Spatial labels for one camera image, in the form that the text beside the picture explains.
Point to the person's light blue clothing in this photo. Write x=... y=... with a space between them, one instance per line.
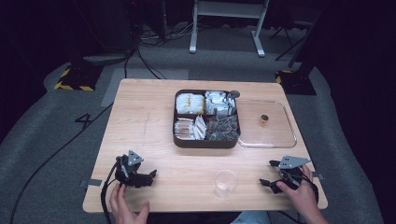
x=250 y=218

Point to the grey flat stand foot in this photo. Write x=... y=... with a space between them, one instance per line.
x=104 y=58

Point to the pile of white yellow packets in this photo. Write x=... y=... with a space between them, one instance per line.
x=190 y=103

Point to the person's right hand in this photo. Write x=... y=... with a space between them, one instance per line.
x=303 y=196

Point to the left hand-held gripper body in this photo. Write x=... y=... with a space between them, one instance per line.
x=130 y=174

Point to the clear plastic cup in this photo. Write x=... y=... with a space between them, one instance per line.
x=225 y=183

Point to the black yellow striped stand base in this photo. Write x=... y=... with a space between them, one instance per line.
x=77 y=79
x=297 y=82

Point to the pile of dark packets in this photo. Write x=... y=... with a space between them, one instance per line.
x=222 y=128

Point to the black tripod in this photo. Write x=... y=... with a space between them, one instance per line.
x=289 y=40

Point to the brown compartment box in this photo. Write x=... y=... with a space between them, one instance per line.
x=205 y=144

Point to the white desk frame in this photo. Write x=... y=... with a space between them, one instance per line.
x=229 y=9

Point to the pile of white stick packets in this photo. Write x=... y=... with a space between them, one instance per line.
x=188 y=128

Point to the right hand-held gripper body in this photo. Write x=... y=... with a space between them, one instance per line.
x=291 y=162

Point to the pile of silver packets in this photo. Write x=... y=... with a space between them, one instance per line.
x=218 y=102

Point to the grey round capsule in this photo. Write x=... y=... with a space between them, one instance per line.
x=234 y=94

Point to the person's left hand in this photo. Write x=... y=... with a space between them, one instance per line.
x=126 y=213

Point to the clear lid with knob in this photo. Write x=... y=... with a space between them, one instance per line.
x=264 y=133

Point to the grey tape strip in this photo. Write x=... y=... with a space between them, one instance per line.
x=91 y=183
x=318 y=175

